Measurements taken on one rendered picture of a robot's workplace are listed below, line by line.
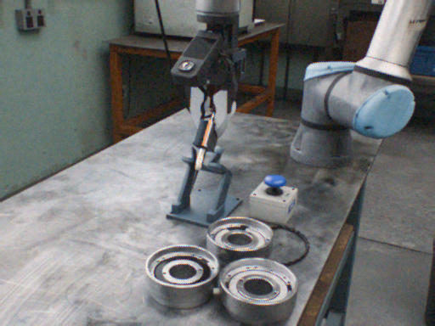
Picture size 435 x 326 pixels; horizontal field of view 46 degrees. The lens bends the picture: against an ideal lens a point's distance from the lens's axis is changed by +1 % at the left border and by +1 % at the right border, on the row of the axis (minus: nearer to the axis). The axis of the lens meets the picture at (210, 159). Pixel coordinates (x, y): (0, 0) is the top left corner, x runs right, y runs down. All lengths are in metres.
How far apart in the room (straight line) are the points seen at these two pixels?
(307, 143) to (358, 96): 0.20
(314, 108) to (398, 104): 0.20
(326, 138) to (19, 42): 1.80
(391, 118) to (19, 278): 0.74
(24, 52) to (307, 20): 2.61
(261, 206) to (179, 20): 2.21
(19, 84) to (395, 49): 1.97
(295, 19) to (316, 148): 3.42
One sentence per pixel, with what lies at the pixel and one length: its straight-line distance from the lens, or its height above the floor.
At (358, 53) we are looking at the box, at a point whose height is 0.58.
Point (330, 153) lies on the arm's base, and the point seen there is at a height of 0.84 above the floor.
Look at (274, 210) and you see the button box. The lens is 0.91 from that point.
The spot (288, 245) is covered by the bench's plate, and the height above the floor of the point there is 0.80.
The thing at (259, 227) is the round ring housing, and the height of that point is 0.83.
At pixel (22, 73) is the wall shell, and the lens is 2.67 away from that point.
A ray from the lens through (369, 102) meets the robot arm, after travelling 1.04.
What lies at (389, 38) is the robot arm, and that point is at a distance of 1.07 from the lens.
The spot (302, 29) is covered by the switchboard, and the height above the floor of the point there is 0.69.
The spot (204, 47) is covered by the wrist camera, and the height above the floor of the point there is 1.11.
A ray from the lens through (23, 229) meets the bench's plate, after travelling 0.93.
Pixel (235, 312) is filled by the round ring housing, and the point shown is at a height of 0.82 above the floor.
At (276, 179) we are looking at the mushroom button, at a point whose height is 0.87.
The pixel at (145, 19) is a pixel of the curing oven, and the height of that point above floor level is 0.89.
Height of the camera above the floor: 1.24
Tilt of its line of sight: 22 degrees down
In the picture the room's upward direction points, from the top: 2 degrees clockwise
